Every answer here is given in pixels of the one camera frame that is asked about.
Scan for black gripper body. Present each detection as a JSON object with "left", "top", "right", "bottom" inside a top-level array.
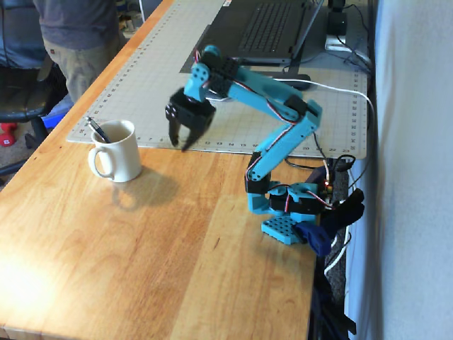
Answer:
[{"left": 164, "top": 87, "right": 217, "bottom": 135}]

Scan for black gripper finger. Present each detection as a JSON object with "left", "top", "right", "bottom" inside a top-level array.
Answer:
[
  {"left": 167, "top": 118, "right": 182, "bottom": 147},
  {"left": 181, "top": 126, "right": 205, "bottom": 153}
]

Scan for dark blue pen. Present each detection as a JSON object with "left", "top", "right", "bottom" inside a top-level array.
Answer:
[{"left": 85, "top": 115, "right": 113, "bottom": 145}]

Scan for cream ceramic mug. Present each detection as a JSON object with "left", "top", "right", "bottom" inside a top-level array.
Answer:
[{"left": 87, "top": 119, "right": 143, "bottom": 183}]

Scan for beige gridded cutting mat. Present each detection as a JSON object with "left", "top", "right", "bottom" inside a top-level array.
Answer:
[{"left": 66, "top": 0, "right": 369, "bottom": 160}]

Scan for dark grey laptop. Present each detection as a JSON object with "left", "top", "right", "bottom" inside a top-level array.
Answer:
[{"left": 204, "top": 0, "right": 325, "bottom": 67}]

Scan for black usb hub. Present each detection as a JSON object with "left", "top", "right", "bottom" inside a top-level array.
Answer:
[{"left": 272, "top": 74, "right": 312, "bottom": 92}]

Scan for blue storage box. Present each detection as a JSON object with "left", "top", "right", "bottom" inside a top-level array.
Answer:
[{"left": 41, "top": 94, "right": 76, "bottom": 132}]

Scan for person in grey shirt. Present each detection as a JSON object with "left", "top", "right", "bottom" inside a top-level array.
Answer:
[{"left": 33, "top": 0, "right": 124, "bottom": 104}]

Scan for robot controller board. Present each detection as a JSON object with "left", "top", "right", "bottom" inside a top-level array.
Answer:
[{"left": 317, "top": 178, "right": 338, "bottom": 208}]

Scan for blue table clamp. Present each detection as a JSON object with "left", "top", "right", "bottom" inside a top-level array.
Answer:
[{"left": 295, "top": 211, "right": 338, "bottom": 258}]

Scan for silver stand base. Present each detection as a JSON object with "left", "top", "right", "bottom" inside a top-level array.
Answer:
[{"left": 324, "top": 33, "right": 353, "bottom": 53}]

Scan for black office chair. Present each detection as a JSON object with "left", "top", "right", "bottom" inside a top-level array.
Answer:
[{"left": 0, "top": 0, "right": 70, "bottom": 178}]

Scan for red dumbbell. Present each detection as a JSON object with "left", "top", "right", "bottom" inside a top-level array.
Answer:
[{"left": 0, "top": 122, "right": 18, "bottom": 148}]

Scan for black power adapter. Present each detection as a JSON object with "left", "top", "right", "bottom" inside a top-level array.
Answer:
[{"left": 326, "top": 9, "right": 348, "bottom": 36}]

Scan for thin black cable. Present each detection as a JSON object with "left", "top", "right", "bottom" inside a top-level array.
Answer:
[{"left": 285, "top": 140, "right": 330, "bottom": 169}]

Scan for white usb cable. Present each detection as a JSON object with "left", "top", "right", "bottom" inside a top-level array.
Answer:
[{"left": 275, "top": 76, "right": 377, "bottom": 149}]

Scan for black clamp handle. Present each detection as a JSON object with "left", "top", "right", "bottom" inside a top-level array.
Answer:
[{"left": 332, "top": 187, "right": 366, "bottom": 228}]

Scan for tangled black cables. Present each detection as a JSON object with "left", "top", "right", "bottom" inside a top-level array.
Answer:
[{"left": 338, "top": 2, "right": 373, "bottom": 76}]

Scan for white hanging cable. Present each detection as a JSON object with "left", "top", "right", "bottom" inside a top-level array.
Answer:
[{"left": 323, "top": 226, "right": 352, "bottom": 281}]

